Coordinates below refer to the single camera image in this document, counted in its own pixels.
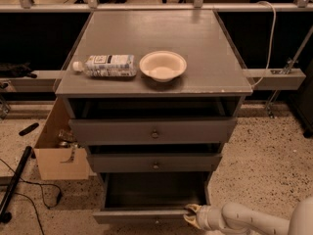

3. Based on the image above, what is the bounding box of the metal railing frame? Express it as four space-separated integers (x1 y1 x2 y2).
1 2 312 118

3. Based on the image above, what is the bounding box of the black floor cable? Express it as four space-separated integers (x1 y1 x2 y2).
0 157 64 235

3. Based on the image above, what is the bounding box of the grey top drawer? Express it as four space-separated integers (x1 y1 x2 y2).
68 117 237 145

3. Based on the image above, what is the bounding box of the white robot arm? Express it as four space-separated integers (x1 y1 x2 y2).
184 197 313 235

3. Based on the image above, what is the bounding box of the clear plastic water bottle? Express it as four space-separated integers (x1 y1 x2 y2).
72 55 137 77

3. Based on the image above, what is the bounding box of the grey middle drawer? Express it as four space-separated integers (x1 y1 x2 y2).
87 154 221 173

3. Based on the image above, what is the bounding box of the open cardboard box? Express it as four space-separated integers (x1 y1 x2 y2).
34 99 91 180

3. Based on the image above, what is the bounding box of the grey wooden drawer cabinet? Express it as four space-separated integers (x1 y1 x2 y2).
53 9 254 194

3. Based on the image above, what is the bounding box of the grey drawer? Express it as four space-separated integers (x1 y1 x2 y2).
68 117 237 145
93 171 211 224
87 154 221 173

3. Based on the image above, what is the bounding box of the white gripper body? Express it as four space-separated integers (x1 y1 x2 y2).
197 206 225 231

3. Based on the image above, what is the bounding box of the grey bottom drawer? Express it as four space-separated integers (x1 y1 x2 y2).
93 171 211 224

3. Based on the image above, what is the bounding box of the black bag on ledge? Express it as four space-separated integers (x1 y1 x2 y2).
0 63 37 78

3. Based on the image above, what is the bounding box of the white hanging cable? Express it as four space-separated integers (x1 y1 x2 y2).
250 0 278 90

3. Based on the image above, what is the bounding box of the black pole on floor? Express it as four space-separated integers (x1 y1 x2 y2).
0 146 32 223

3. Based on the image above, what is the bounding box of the small black floor object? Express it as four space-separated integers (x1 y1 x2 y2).
19 122 39 136

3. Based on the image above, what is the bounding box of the white paper bowl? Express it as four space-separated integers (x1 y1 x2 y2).
139 51 187 82

